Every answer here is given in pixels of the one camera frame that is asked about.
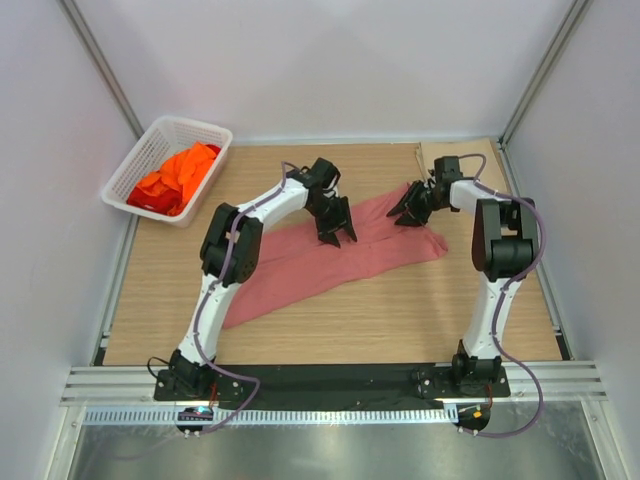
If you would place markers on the aluminium frame post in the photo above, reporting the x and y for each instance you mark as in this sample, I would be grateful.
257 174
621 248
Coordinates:
91 46
553 53

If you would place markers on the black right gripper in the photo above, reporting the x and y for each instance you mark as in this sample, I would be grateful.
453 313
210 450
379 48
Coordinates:
410 197

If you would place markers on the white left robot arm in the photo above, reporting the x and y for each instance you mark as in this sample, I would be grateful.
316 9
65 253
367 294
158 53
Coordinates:
230 254

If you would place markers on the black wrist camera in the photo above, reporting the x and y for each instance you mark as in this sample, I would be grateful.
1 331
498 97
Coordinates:
447 170
322 172

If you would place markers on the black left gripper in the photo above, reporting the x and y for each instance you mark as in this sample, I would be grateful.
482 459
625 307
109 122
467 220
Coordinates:
326 231

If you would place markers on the pink t shirt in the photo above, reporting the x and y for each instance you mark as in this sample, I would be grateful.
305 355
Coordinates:
294 265

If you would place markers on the orange t shirt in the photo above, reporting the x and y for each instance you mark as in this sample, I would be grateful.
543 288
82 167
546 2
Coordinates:
168 190

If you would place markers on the right aluminium frame post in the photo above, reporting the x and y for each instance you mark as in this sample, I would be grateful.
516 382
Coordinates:
553 53

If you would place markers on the white slotted cable duct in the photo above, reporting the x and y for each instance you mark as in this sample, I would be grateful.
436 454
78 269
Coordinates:
195 416

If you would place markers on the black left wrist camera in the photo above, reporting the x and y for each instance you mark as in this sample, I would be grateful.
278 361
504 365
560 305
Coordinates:
322 172

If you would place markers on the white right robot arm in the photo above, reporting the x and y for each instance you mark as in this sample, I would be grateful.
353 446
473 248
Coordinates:
504 249

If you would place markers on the left aluminium frame post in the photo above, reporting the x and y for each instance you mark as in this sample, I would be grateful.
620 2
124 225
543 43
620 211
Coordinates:
91 46

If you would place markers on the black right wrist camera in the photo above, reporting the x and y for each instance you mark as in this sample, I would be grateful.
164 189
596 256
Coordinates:
447 170

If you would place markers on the white plastic laundry basket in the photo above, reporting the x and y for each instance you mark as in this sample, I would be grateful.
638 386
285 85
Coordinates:
166 137

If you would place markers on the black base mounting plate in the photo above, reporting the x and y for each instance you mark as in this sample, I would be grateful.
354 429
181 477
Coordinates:
328 387

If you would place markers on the folded beige t shirt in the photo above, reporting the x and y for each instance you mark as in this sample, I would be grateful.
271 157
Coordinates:
474 154

